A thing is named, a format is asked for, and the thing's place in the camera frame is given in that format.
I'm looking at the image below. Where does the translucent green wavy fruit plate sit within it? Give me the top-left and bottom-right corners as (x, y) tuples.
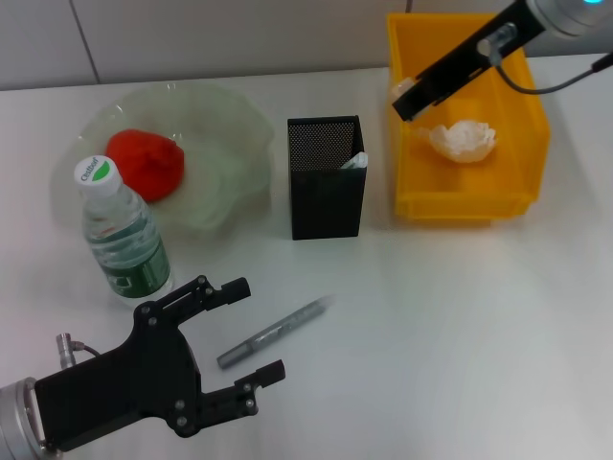
(50, 80), (275, 241)

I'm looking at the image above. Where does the clear green-label water bottle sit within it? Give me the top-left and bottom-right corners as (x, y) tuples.
(74, 155), (172, 309)

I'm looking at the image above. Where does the right gripper cable with connector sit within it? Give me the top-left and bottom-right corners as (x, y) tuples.
(477, 22), (613, 96)

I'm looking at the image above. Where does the yellow plastic bin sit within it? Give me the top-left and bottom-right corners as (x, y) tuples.
(386, 11), (551, 221)

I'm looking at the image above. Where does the black mesh pen holder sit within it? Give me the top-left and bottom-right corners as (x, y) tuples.
(286, 114), (368, 241)

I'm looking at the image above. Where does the left gripper cable with connector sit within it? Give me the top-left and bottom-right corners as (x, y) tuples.
(56, 333), (102, 369)

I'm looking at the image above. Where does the red-orange toy orange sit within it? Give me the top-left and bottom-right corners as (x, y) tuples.
(104, 127), (186, 202)

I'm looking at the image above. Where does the white paper ball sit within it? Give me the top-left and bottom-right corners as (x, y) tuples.
(414, 119), (499, 164)

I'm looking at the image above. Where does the mint green pen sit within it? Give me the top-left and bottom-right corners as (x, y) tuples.
(340, 151), (369, 171)

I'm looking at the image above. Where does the grey marker pen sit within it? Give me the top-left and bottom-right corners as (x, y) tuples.
(216, 295), (336, 370)

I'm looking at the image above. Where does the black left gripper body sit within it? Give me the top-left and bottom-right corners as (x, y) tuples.
(34, 299), (206, 452)

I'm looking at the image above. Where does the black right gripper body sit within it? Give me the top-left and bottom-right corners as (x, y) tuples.
(414, 0), (546, 100)

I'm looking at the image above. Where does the gripper cable with connector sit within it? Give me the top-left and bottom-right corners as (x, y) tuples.
(56, 333), (102, 369)
(477, 22), (613, 96)

